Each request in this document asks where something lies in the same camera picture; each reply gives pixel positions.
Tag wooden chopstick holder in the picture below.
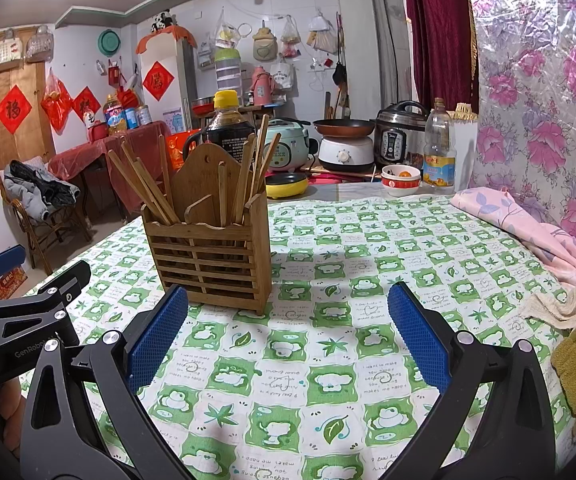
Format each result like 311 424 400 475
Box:
141 142 275 317

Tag yellow cooking oil jug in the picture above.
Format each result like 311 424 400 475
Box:
102 94 124 136

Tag stacked food container green lid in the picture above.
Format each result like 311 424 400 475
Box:
215 47 243 98

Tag panda plush toy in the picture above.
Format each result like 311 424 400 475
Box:
150 10 177 35

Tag dark sauce bottle yellow cap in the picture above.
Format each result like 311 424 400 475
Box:
204 91 259 161

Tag red covered side table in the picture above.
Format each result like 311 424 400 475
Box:
48 121 179 221

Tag white tote bag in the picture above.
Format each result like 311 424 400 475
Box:
269 57 295 92

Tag white hanging bag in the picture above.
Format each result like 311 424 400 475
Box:
308 12 339 54

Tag pink floral blanket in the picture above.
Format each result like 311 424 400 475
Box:
450 187 576 286

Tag clear bag yellow contents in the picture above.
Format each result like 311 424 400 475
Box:
215 7 242 50

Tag white electric stove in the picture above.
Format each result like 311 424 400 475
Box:
318 135 375 173

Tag bunch of wooden chopsticks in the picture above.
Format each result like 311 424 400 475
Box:
108 114 283 226

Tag rattan chair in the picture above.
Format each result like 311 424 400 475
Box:
10 197 91 271

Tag teal plastic basin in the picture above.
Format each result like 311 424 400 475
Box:
98 30 122 56

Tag cream towel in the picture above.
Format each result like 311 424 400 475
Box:
520 280 576 331

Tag clear oil bottle yellow label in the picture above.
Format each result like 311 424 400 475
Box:
422 98 457 188

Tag yellow electric skillet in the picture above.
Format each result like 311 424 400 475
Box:
266 173 309 198

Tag clear bag red contents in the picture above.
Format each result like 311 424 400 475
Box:
280 15 302 59

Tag silver black pressure cooker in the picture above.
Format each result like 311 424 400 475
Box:
374 101 431 167

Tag handbag in plastic cover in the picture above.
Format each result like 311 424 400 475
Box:
25 25 53 63
0 29 23 75

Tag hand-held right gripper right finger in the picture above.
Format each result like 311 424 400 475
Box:
380 281 558 480

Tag wooden cutting board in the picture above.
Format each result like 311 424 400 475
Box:
323 91 353 121

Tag grey black jacket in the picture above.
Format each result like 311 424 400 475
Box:
2 160 81 221

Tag floral plastic wall covering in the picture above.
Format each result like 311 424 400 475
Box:
463 0 576 261

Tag dark red curtain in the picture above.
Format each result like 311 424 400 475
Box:
402 0 479 116

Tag white box with gold trim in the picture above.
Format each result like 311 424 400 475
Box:
453 103 479 193

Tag white refrigerator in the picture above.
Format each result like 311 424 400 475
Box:
138 35 199 131

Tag red cardboard box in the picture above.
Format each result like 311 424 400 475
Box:
0 260 28 301

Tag pink thermos jug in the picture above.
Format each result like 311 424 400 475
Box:
252 65 275 106

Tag person's left hand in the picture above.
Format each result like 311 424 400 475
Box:
0 377 24 453

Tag red diamond paper decoration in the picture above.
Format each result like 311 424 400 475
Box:
142 61 175 93
71 86 102 121
0 85 33 134

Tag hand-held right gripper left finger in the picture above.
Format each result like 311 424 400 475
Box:
19 284 196 480

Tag beige heart pouch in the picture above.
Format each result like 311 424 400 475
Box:
253 20 279 63

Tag green checked printed tablecloth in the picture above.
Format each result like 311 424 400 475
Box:
18 195 576 480

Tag mint green rice cooker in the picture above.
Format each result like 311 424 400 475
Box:
268 119 313 173

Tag red and white bowl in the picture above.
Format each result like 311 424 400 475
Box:
381 165 421 197

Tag red gift bag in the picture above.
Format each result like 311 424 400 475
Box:
167 130 203 161

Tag red plastic bag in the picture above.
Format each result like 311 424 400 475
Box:
42 67 73 133

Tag copper frying pan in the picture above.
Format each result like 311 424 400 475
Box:
313 118 376 137

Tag orange cloth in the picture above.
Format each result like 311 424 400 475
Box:
135 27 197 55

